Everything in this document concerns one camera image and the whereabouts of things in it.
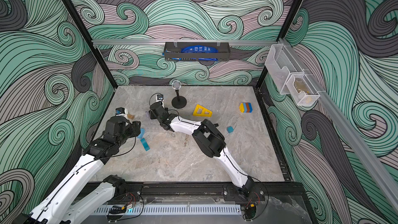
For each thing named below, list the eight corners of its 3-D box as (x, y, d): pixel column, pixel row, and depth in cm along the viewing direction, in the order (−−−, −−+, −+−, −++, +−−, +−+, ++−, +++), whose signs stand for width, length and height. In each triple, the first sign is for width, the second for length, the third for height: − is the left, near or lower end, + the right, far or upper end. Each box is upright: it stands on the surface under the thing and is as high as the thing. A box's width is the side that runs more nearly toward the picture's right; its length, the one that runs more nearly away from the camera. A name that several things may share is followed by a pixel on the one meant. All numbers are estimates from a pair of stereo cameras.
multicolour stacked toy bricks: (239, 112, 107) (240, 109, 105) (238, 105, 112) (239, 102, 109) (252, 112, 107) (253, 110, 105) (250, 105, 112) (251, 102, 109)
